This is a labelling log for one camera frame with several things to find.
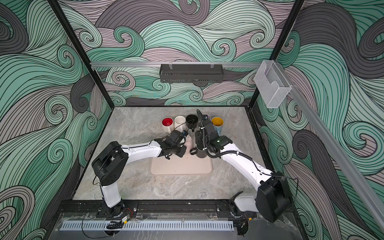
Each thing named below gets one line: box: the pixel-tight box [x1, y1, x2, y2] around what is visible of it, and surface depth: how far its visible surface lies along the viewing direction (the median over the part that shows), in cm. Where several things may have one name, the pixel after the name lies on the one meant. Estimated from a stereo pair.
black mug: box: [189, 147, 207, 158], surface depth 92 cm
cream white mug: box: [161, 116, 174, 134], surface depth 103 cm
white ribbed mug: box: [174, 115, 187, 133], surface depth 103 cm
